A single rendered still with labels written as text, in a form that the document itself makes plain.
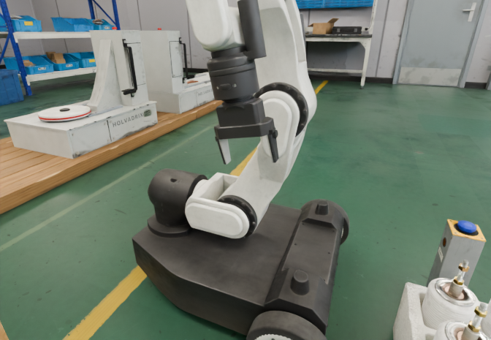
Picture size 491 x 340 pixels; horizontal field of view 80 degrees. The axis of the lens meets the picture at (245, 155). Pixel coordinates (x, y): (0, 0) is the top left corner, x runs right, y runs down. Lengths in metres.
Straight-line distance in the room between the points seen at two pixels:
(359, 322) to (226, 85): 0.79
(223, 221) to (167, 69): 2.12
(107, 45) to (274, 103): 1.91
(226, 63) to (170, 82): 2.31
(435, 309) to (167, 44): 2.53
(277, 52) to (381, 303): 0.83
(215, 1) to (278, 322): 0.65
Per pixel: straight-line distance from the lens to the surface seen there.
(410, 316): 0.87
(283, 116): 0.66
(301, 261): 0.89
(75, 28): 5.51
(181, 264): 0.91
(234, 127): 0.56
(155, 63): 2.88
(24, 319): 1.19
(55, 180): 1.90
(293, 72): 0.69
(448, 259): 0.97
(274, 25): 0.68
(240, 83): 0.52
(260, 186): 0.80
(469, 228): 0.94
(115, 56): 2.43
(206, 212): 0.87
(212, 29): 0.51
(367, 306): 1.09
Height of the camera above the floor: 0.78
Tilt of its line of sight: 23 degrees down
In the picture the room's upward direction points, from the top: straight up
